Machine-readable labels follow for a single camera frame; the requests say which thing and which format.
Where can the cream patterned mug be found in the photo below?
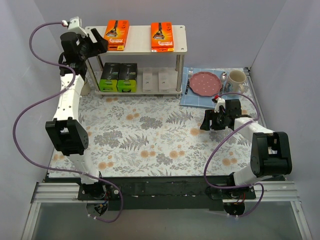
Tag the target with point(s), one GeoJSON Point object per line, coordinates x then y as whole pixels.
{"type": "Point", "coordinates": [235, 82]}

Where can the blue checked cloth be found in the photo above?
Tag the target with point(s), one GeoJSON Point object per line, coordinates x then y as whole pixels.
{"type": "Point", "coordinates": [193, 100]}

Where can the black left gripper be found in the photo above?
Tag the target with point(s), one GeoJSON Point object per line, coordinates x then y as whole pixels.
{"type": "Point", "coordinates": [90, 43]}

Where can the orange Gillette razor box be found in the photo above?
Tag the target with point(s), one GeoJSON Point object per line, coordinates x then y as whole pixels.
{"type": "Point", "coordinates": [116, 34]}
{"type": "Point", "coordinates": [162, 39]}

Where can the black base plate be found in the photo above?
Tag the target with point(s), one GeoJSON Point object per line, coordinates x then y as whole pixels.
{"type": "Point", "coordinates": [159, 193]}

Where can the cream enamel cup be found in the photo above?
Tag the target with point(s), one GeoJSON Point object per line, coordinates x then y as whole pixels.
{"type": "Point", "coordinates": [86, 89]}

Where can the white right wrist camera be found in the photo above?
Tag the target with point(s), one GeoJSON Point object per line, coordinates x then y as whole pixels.
{"type": "Point", "coordinates": [220, 104]}

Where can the silver spoon dark handle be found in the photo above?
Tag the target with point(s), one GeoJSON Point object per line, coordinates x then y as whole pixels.
{"type": "Point", "coordinates": [223, 77]}

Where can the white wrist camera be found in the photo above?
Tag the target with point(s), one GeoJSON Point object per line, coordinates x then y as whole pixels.
{"type": "Point", "coordinates": [220, 104]}
{"type": "Point", "coordinates": [74, 25]}

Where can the silver fork dark handle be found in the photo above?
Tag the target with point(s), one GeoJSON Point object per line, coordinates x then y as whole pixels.
{"type": "Point", "coordinates": [190, 74]}

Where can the pink dotted plate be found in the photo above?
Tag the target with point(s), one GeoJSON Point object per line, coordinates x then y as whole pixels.
{"type": "Point", "coordinates": [205, 84]}

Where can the green black razor box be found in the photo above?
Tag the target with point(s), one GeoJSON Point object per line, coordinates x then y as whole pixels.
{"type": "Point", "coordinates": [109, 78]}
{"type": "Point", "coordinates": [127, 78]}

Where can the aluminium rail frame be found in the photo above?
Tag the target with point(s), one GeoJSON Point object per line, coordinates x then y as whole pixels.
{"type": "Point", "coordinates": [59, 216]}

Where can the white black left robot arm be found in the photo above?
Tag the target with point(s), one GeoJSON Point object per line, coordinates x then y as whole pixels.
{"type": "Point", "coordinates": [65, 131]}

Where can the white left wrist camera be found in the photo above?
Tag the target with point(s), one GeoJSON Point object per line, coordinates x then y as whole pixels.
{"type": "Point", "coordinates": [74, 25]}

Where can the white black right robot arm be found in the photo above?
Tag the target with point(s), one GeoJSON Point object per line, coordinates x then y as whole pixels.
{"type": "Point", "coordinates": [270, 150]}

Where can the light wooden two-tier shelf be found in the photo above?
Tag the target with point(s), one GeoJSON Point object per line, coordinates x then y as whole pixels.
{"type": "Point", "coordinates": [139, 44]}

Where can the white cosmetic box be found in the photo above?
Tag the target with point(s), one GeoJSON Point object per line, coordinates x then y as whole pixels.
{"type": "Point", "coordinates": [147, 79]}
{"type": "Point", "coordinates": [163, 79]}

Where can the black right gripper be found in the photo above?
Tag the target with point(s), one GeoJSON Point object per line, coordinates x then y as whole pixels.
{"type": "Point", "coordinates": [212, 120]}

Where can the floral table mat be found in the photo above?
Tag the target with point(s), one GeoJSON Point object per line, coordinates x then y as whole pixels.
{"type": "Point", "coordinates": [140, 136]}

